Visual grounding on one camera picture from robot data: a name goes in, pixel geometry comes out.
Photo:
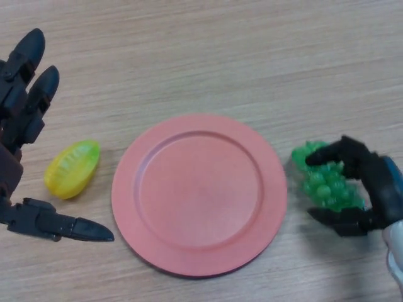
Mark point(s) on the green grapes bunch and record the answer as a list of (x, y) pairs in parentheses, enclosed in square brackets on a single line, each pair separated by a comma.
[(327, 188)]

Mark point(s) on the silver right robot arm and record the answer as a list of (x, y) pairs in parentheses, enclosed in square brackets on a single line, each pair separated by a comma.
[(395, 248)]

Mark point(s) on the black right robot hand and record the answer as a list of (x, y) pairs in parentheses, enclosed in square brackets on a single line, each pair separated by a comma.
[(384, 195)]

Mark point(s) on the yellow green starfruit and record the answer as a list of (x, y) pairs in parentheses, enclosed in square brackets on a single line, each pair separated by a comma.
[(72, 170)]

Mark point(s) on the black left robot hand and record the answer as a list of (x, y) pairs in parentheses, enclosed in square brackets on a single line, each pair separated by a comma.
[(28, 218)]

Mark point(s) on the pink round plate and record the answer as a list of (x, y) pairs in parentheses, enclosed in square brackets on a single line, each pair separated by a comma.
[(198, 195)]

